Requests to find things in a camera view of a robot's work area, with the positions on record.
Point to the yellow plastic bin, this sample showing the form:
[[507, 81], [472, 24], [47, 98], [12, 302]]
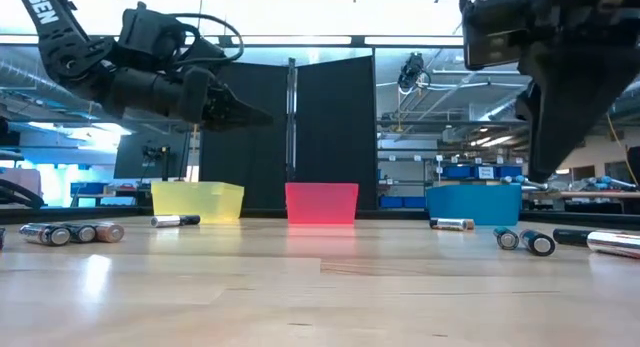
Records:
[[200, 202]]

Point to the blue plastic bin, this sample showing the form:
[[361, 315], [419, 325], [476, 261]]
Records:
[[475, 204]]

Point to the black wall monitor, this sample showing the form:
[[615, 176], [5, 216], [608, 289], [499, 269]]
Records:
[[130, 157]]

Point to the ceiling light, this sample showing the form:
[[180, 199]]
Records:
[[495, 140]]

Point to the blue storage crate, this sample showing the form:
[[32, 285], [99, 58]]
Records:
[[457, 172], [391, 202], [510, 171], [415, 202]]

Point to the black folding screen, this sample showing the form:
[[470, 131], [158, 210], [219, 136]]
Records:
[[335, 137]]

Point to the black copper battery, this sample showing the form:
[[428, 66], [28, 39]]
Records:
[[110, 232], [570, 236], [82, 233]]

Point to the blue storage box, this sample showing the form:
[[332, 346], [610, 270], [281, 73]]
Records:
[[90, 188]]

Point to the black hanging device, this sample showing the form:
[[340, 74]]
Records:
[[412, 69]]

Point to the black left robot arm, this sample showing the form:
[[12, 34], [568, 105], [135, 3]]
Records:
[[65, 52]]

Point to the metal shelving rack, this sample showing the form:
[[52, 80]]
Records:
[[400, 160]]

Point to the silver ventilation duct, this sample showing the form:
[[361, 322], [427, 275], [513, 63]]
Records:
[[20, 77]]

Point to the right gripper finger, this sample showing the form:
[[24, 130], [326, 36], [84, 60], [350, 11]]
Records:
[[555, 127]]

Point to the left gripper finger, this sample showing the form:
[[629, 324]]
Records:
[[255, 127], [245, 114]]

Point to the pink panel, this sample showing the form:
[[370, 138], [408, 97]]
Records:
[[20, 174]]

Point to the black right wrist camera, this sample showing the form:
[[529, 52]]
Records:
[[495, 32]]

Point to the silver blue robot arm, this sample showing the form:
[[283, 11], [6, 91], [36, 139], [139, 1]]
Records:
[[612, 182], [525, 182]]

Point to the red plastic bin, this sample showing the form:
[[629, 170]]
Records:
[[322, 204]]

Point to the wooden workbench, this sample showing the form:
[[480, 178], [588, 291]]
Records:
[[590, 194]]

